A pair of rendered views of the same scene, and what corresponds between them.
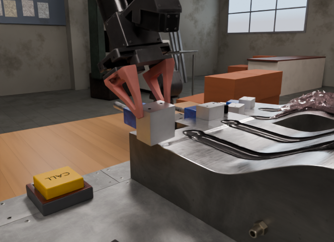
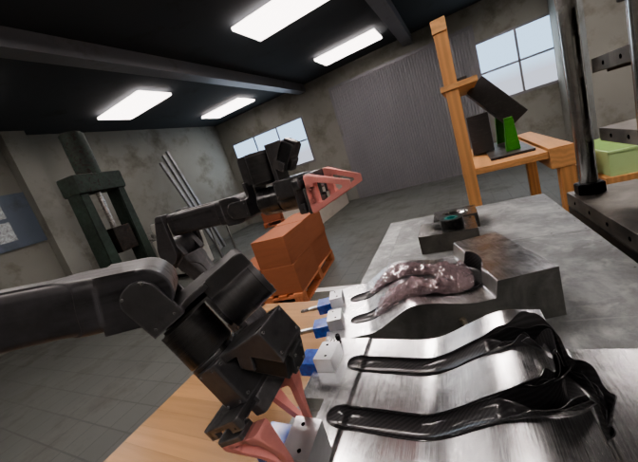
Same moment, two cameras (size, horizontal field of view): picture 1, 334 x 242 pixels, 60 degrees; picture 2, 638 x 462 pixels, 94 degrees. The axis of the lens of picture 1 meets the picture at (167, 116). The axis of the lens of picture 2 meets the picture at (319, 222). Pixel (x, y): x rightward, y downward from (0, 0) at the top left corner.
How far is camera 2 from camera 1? 0.24 m
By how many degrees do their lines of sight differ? 22
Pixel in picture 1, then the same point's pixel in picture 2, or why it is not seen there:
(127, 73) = (263, 440)
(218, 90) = (270, 252)
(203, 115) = (326, 368)
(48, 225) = not seen: outside the picture
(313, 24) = (319, 152)
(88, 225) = not seen: outside the picture
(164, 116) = (318, 444)
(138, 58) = (265, 404)
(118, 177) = not seen: outside the picture
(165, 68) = (292, 381)
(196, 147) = (363, 449)
